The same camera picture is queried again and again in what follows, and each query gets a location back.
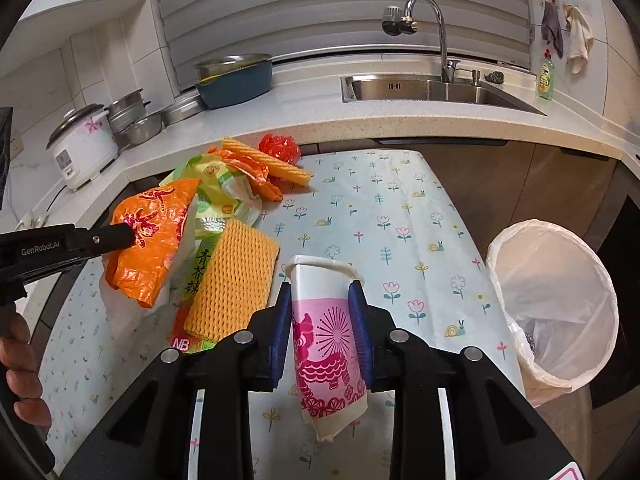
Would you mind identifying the orange snack wrapper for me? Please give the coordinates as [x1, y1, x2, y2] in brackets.
[207, 146, 283, 203]

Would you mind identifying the steel steamer pot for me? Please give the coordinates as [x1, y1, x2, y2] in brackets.
[106, 88, 152, 136]

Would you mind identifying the cream hanging cloth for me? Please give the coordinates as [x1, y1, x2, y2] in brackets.
[562, 4, 595, 75]

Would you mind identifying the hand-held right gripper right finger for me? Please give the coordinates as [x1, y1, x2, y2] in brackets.
[348, 282, 576, 480]

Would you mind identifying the person's left hand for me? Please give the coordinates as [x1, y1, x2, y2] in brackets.
[0, 310, 52, 428]

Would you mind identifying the steel sink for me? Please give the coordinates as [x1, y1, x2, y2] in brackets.
[341, 74, 548, 117]

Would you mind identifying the green red snack packet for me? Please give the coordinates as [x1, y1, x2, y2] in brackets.
[170, 232, 221, 356]

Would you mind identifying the white rice cooker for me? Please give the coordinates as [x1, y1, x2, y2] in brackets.
[46, 104, 121, 192]

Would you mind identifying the yellow orange foam net tube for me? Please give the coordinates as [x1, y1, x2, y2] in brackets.
[221, 137, 313, 188]

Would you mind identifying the green dish soap bottle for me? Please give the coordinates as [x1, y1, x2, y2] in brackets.
[536, 49, 557, 101]

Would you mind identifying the orange plastic bag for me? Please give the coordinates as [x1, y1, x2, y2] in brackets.
[104, 178, 201, 309]

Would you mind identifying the flat steel pan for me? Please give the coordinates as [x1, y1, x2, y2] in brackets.
[161, 91, 207, 127]

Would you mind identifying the steel basin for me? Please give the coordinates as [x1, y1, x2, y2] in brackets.
[117, 110, 165, 147]

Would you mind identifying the floral tablecloth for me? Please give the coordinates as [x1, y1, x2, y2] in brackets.
[37, 149, 526, 480]

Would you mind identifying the translucent white plastic bag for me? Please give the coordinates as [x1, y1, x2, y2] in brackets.
[102, 260, 182, 343]

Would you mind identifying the chrome faucet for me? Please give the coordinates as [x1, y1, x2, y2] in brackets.
[382, 0, 461, 83]

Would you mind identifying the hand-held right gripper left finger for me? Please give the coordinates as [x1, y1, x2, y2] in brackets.
[60, 282, 292, 480]

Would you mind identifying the grey hanging cloth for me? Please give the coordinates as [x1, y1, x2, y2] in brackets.
[541, 1, 565, 58]

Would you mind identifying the white lined trash bin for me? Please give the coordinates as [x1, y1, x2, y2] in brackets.
[486, 219, 620, 408]

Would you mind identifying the white window blind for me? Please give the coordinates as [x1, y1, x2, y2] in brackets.
[145, 0, 533, 92]

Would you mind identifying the yellow foam fruit net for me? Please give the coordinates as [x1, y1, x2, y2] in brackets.
[183, 218, 281, 343]

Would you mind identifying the wooden cabinet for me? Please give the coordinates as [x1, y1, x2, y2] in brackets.
[425, 140, 628, 261]

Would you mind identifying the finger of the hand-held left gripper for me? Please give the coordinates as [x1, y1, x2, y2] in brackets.
[75, 222, 138, 261]

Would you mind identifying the blue plastic basin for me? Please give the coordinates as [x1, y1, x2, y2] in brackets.
[194, 57, 274, 110]

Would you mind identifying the green white snack wrapper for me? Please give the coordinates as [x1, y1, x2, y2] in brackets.
[161, 154, 264, 233]

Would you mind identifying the red plastic bag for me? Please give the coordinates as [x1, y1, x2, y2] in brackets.
[257, 133, 302, 166]

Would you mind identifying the steel bowl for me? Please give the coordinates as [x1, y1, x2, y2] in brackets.
[194, 54, 272, 82]

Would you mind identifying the pink print paper cup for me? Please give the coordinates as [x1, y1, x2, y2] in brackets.
[282, 255, 371, 443]

